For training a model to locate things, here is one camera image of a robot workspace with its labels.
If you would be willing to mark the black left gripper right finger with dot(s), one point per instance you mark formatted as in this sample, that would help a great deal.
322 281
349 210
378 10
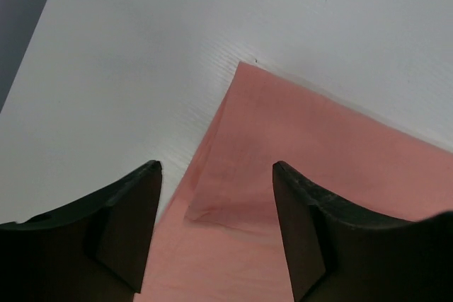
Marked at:
336 250

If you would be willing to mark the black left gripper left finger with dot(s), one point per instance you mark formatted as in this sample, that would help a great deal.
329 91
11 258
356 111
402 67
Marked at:
92 249

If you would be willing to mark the pink t shirt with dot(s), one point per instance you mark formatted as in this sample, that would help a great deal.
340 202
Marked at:
219 239

